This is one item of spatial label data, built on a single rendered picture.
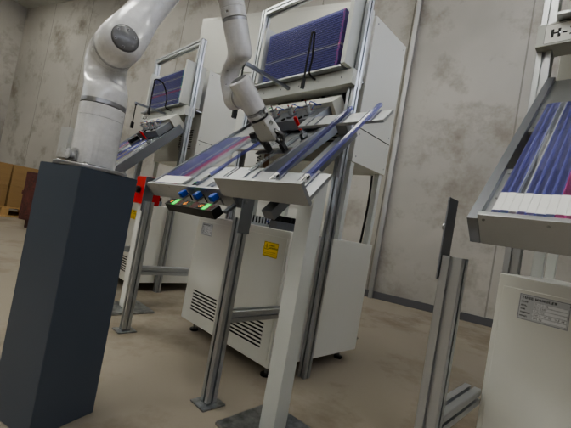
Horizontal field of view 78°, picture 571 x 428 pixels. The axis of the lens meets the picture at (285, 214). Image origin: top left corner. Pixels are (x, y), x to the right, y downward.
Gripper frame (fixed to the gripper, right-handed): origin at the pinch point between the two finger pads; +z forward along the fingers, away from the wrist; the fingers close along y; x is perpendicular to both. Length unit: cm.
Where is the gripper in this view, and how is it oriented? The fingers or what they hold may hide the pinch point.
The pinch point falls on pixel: (276, 149)
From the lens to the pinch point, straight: 148.9
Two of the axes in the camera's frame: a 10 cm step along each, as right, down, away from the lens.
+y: -7.0, -1.1, 7.0
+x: -5.7, 6.8, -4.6
